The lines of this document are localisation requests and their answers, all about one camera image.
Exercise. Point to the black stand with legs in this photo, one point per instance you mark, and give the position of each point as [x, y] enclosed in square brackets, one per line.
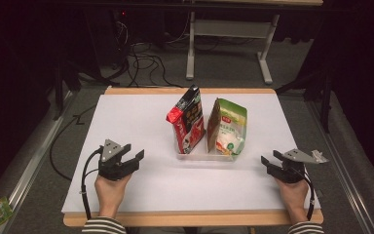
[321, 91]
[65, 84]

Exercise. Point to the red and black food packet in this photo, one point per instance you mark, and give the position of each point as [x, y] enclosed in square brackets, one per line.
[190, 123]

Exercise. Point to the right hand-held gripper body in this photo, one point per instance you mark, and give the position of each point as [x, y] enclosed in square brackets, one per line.
[293, 170]

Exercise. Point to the person's left hand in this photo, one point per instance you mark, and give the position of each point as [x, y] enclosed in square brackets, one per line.
[110, 193]

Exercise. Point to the black computer tower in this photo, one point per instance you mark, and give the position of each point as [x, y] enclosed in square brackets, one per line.
[117, 35]

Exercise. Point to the person's right hand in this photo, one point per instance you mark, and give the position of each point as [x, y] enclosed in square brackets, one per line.
[295, 195]

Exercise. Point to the green and white food packet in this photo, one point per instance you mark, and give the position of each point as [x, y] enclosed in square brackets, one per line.
[232, 130]

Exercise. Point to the metal floor rail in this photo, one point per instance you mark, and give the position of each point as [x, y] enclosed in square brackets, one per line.
[344, 169]
[29, 172]

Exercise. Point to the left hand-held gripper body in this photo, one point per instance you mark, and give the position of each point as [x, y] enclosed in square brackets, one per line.
[112, 165]

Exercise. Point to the white metal desk frame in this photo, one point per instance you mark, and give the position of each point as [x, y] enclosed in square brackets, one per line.
[232, 29]

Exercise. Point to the clear plastic container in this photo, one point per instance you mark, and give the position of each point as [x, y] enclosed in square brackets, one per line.
[204, 156]

